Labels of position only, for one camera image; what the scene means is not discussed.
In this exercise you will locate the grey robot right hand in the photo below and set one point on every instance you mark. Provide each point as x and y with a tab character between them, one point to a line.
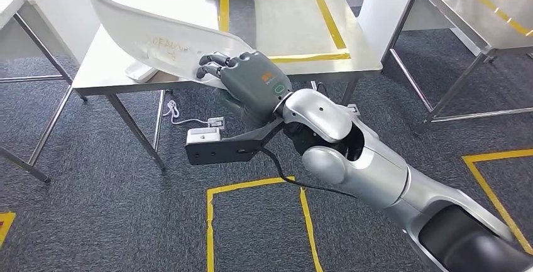
254	85

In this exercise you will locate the white curved plastic part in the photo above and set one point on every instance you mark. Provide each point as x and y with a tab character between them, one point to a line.
137	33

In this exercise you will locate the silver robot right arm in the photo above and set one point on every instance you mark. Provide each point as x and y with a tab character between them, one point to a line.
374	178

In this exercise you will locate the steel workbench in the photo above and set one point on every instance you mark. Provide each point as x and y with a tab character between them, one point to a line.
187	3

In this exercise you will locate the white power plug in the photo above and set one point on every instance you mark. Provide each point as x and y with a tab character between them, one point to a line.
354	110

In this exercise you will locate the small white plastic piece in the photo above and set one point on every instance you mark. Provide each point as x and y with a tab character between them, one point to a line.
139	72

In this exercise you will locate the white cabinet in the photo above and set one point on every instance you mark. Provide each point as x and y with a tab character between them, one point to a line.
379	12
71	20

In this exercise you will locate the steel table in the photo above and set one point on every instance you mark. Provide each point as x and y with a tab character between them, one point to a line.
458	3

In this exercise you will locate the white top metal table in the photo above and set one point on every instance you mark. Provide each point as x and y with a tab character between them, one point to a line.
8	3

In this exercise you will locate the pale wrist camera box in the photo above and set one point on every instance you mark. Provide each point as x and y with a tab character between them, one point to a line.
203	135

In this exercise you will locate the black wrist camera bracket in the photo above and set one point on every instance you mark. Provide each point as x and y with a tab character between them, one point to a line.
216	153

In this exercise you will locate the yellow tape frame on workbench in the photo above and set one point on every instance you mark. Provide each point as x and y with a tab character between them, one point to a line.
225	12

